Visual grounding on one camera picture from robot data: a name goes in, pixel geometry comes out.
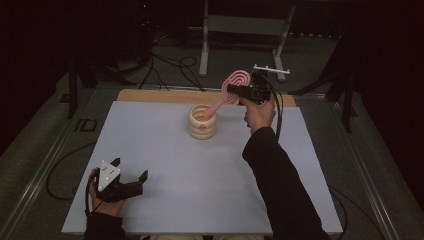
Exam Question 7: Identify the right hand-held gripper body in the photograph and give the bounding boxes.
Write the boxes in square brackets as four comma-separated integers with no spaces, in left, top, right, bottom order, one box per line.
[244,64,291,105]

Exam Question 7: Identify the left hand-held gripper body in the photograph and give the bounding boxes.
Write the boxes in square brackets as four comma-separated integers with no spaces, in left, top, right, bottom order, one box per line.
[94,160,144,203]

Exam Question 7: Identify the pink hairbrush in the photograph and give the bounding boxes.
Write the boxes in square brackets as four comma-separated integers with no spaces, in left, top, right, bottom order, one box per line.
[203,69,252,120]

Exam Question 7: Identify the cream ribbed holder cup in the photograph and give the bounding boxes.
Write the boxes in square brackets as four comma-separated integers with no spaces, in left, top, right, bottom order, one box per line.
[187,104,218,140]

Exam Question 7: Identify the person's right hand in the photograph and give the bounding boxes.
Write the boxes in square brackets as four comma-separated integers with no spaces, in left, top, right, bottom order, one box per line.
[239,94,278,134]

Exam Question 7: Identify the person's left hand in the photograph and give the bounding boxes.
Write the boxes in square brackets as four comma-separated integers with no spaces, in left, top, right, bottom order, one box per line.
[88,168,126,218]

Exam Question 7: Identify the white table mat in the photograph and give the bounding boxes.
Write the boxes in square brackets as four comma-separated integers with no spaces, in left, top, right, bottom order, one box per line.
[61,100,344,234]

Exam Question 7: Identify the black floor plate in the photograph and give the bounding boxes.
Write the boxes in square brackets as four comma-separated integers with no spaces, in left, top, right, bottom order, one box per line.
[73,118,99,133]

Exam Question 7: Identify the white metal stand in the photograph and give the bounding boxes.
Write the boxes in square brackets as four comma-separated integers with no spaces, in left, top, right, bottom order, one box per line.
[198,0,297,83]

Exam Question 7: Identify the black tripod stand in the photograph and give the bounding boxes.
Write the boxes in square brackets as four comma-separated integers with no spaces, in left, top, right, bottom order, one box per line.
[59,56,138,120]
[288,33,358,134]

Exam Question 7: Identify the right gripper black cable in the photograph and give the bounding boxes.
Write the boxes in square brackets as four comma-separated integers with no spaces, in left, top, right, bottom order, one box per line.
[258,71,387,240]

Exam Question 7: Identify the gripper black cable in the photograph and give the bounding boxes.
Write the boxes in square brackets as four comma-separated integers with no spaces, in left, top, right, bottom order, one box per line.
[258,71,387,240]
[45,141,101,217]

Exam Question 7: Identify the black floor cables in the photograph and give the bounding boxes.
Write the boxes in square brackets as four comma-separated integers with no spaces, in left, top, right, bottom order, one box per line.
[138,33,207,93]

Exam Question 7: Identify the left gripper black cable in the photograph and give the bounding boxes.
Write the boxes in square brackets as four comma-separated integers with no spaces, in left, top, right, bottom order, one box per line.
[45,141,101,217]

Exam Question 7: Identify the metal floor rail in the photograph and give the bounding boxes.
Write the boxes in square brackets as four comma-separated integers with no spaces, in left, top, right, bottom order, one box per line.
[0,87,101,240]
[328,96,392,240]

